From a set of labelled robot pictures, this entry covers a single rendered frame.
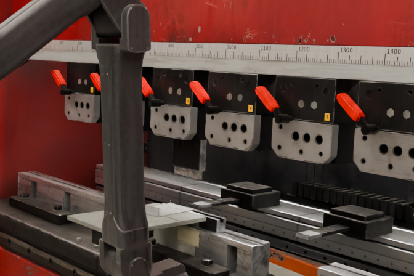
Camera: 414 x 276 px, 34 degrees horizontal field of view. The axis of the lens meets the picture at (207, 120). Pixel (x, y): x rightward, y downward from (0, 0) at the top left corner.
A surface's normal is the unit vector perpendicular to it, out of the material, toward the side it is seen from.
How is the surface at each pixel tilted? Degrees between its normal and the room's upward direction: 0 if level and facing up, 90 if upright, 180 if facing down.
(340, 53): 90
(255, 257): 90
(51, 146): 90
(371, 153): 90
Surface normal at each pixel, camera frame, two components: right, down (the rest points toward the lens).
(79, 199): -0.73, 0.03
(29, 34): 0.59, 0.07
